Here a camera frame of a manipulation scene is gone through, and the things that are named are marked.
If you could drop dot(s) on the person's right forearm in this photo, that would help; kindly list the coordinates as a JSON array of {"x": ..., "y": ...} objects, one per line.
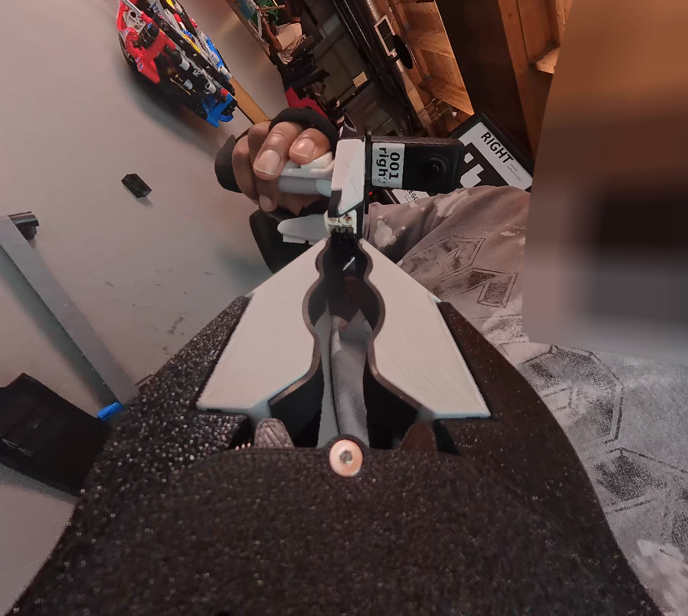
[{"x": 457, "y": 213}]

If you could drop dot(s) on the person's right hand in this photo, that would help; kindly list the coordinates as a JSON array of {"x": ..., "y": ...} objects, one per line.
[{"x": 269, "y": 148}]

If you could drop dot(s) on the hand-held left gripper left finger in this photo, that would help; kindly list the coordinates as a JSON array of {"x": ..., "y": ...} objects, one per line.
[{"x": 252, "y": 352}]

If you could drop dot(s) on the framed black white marker sign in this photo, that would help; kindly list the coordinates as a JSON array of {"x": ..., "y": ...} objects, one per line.
[{"x": 484, "y": 153}]

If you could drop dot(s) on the black small brick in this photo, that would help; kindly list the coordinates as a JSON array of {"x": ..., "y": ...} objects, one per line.
[{"x": 136, "y": 186}]

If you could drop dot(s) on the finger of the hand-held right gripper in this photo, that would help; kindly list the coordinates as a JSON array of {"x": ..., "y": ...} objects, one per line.
[
  {"x": 337, "y": 180},
  {"x": 359, "y": 170}
]

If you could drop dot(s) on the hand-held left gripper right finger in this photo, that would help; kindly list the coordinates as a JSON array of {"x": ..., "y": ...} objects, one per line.
[{"x": 430, "y": 352}]

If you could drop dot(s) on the black curved panel piece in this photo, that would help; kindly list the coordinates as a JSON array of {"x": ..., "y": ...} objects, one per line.
[{"x": 48, "y": 433}]

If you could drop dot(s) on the black bracket brick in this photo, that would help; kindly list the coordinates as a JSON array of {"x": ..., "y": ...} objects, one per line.
[{"x": 24, "y": 224}]

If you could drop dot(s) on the red black connector piece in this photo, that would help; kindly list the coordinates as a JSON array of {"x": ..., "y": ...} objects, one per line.
[{"x": 344, "y": 250}]

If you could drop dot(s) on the brick-built toy car chassis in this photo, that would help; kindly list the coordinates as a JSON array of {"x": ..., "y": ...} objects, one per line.
[{"x": 172, "y": 51}]

